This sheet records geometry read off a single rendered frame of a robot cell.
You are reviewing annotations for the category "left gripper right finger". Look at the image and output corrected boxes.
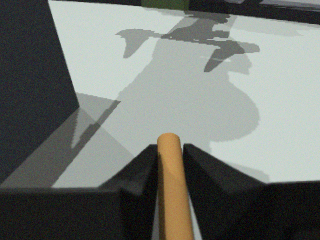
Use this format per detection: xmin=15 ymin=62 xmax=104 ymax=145
xmin=183 ymin=143 xmax=320 ymax=240

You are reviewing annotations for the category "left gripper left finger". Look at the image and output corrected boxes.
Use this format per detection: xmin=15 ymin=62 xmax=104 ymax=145
xmin=0 ymin=144 xmax=158 ymax=240

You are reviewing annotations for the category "brown cylindrical peg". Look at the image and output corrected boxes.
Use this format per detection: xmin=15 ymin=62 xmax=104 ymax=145
xmin=157 ymin=133 xmax=194 ymax=240

